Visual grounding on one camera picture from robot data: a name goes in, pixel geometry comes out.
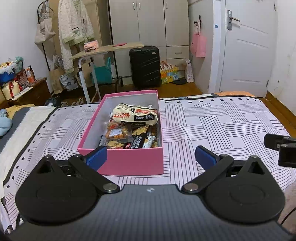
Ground white plastic floor bag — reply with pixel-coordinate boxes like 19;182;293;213
185;59;194;83

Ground brown paper bag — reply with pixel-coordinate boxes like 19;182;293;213
49;67;65;94

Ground black suitcase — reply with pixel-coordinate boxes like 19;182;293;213
129;46;161;89

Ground pink storage box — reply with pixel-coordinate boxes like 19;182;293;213
77;90;164;176

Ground pink pouch on table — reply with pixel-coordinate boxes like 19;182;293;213
84;40;99;52

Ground beige tote bag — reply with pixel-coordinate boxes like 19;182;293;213
35;1;56;45

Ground wooden rolling side table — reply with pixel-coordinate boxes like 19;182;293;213
70;42;144;103

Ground dark wooden nightstand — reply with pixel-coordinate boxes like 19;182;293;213
1;77;51;108

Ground cream lace cardigan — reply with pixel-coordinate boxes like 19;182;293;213
58;0;94;73

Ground striped white bed sheet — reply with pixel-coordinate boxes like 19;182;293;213
1;96;295;230

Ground colourful cardboard box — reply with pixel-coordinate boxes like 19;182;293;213
160;61;179;84

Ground clear bag mixed nuts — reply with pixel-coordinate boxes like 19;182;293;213
142;126;159;149

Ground teal bag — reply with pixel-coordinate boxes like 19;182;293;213
94;57;112;85

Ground pink hanging bag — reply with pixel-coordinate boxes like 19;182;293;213
190;21;207;58

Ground large cream snack bag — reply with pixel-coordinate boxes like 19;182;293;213
112;103;159;126

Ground black cracker snack pack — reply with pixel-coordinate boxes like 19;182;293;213
125;133;147;149

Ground white room door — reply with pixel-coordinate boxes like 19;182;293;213
210;1;278;97

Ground small clear peanut bag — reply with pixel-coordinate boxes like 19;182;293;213
105;121;132;143

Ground white wardrobe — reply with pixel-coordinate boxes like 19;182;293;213
107;0;190;80

